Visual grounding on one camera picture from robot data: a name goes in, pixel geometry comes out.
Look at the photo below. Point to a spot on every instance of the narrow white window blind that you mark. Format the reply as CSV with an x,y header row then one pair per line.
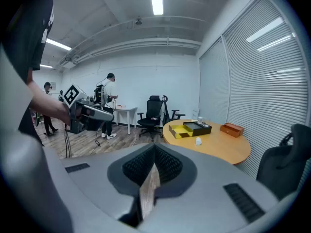
x,y
213,86

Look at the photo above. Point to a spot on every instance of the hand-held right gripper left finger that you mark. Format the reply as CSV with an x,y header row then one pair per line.
x,y
97,178

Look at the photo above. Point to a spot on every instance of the white desk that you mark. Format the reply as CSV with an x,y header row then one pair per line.
x,y
126,109

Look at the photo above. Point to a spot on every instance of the wide white window blind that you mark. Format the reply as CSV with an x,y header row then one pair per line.
x,y
267,93

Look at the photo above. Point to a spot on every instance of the clear drinking glass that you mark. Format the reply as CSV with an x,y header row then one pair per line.
x,y
200,121

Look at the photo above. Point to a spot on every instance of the brown wooden box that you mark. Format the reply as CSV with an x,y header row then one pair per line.
x,y
232,129

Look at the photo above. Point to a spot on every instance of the wall poster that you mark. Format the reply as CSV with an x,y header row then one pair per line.
x,y
53,86

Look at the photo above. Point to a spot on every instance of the black padded office chair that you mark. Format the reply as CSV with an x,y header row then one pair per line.
x,y
279,164

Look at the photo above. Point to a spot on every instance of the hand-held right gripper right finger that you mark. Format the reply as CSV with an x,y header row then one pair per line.
x,y
206,190

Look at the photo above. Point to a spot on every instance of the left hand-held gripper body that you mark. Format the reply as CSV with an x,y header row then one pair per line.
x,y
75,120

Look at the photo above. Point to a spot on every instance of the person's black shirt torso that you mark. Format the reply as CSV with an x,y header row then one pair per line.
x,y
26,33

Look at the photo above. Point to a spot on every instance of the black mesh headrest office chair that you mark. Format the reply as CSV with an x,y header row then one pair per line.
x,y
153,113

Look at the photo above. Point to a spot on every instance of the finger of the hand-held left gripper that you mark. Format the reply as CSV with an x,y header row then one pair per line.
x,y
97,113

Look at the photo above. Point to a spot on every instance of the black loop headrest office chair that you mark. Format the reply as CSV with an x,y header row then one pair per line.
x,y
167,116

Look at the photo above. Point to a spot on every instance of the small white object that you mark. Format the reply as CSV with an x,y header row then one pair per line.
x,y
198,141

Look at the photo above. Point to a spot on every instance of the person's left forearm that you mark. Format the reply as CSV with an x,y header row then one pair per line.
x,y
46,103

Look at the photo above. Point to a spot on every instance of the black tray with yellow drawer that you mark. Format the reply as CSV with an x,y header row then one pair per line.
x,y
194,128

